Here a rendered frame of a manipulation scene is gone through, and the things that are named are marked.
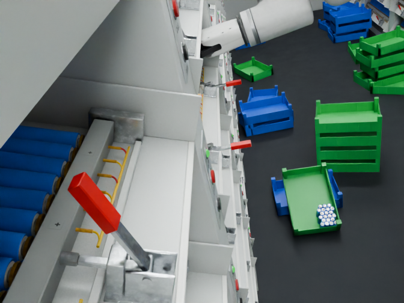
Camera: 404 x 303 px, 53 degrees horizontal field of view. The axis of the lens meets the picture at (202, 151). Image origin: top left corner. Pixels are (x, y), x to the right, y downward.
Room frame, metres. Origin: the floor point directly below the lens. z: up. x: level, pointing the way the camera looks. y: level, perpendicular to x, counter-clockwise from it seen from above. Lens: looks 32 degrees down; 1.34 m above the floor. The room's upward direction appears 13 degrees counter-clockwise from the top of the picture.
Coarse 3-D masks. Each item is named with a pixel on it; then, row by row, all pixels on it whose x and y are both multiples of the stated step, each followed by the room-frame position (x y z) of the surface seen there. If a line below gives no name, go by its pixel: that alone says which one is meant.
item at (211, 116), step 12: (204, 60) 1.04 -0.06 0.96; (216, 60) 1.04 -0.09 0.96; (204, 72) 1.00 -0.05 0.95; (216, 72) 1.01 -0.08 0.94; (216, 84) 0.93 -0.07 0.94; (216, 96) 0.86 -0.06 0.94; (204, 108) 0.80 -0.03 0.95; (216, 108) 0.80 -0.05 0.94; (204, 120) 0.74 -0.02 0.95; (216, 120) 0.75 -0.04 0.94; (204, 132) 0.69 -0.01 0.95; (216, 132) 0.70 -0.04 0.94; (216, 144) 0.65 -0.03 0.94; (216, 168) 0.58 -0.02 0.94; (216, 180) 0.54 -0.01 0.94
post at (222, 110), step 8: (208, 16) 1.04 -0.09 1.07; (208, 24) 1.04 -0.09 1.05; (224, 104) 1.04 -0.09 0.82; (224, 112) 1.04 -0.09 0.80; (232, 152) 1.04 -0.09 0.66; (232, 160) 1.04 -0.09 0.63; (232, 168) 1.05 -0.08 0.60; (240, 192) 1.05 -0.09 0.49; (240, 200) 1.04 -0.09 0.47; (248, 240) 1.04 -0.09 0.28; (256, 280) 1.04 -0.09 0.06
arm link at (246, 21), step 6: (240, 12) 0.97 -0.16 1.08; (246, 12) 0.95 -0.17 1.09; (240, 18) 0.96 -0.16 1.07; (246, 18) 0.94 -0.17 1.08; (240, 24) 0.94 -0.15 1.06; (246, 24) 0.93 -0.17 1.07; (252, 24) 0.92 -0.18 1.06; (246, 30) 0.92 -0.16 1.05; (252, 30) 0.92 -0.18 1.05; (246, 36) 0.93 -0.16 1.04; (252, 36) 0.92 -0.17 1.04; (258, 36) 0.92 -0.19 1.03; (252, 42) 0.93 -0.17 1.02; (258, 42) 0.93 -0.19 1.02
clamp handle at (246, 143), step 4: (248, 140) 0.60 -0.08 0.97; (212, 144) 0.60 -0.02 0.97; (232, 144) 0.60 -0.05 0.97; (236, 144) 0.59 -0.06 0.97; (240, 144) 0.59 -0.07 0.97; (244, 144) 0.59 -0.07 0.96; (248, 144) 0.59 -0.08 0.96; (212, 148) 0.60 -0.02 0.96; (216, 148) 0.60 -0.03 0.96; (220, 148) 0.60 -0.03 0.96; (224, 148) 0.60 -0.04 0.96; (228, 148) 0.59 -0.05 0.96; (232, 148) 0.59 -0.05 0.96; (236, 148) 0.59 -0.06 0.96
